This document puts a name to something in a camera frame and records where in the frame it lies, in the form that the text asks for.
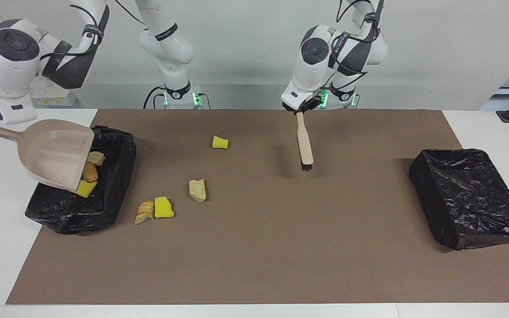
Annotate beige hand brush black bristles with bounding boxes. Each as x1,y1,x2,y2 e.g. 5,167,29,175
296,113,315,172

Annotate beige plastic dustpan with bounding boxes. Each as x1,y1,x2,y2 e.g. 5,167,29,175
0,119,95,191

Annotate brown bread roll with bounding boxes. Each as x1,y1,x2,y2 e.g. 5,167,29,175
82,162,99,183

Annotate yellow sponge piece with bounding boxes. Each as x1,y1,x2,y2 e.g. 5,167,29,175
154,197,175,219
76,179,98,198

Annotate pale bread chunk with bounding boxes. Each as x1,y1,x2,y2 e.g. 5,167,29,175
189,179,207,203

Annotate striped bread slice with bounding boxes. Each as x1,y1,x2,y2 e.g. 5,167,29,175
134,200,155,225

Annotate bin with crumpled black bag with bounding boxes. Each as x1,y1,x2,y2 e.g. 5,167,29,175
25,125,137,235

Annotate rectangular bin with black bag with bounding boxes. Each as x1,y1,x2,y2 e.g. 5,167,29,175
409,148,509,251

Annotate brown table mat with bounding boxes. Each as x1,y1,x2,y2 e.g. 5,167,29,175
6,109,509,305

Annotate white wall socket box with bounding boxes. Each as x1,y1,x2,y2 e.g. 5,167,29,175
33,86,78,107

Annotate black base cable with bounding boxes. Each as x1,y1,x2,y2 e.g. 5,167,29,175
143,86,167,109

